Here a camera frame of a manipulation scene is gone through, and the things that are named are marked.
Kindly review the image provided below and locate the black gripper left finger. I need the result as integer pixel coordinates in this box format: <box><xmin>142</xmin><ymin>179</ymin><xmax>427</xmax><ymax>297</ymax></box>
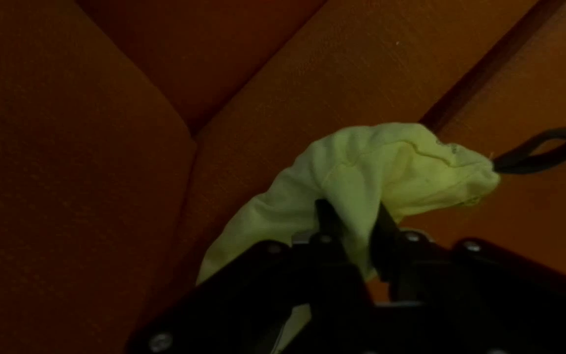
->
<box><xmin>313</xmin><ymin>196</ymin><xmax>350</xmax><ymax>249</ymax></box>

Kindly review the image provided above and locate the large orange fabric armchair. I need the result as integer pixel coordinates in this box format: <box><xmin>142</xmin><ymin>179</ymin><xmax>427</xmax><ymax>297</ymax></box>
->
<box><xmin>0</xmin><ymin>0</ymin><xmax>541</xmax><ymax>354</ymax></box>

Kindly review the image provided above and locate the yellow banana plush toy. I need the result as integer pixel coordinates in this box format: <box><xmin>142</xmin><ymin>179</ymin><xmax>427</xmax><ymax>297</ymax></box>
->
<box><xmin>195</xmin><ymin>122</ymin><xmax>566</xmax><ymax>352</ymax></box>

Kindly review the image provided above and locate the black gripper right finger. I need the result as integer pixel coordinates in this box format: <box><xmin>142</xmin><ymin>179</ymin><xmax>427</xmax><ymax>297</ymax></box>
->
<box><xmin>368</xmin><ymin>200</ymin><xmax>409</xmax><ymax>257</ymax></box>

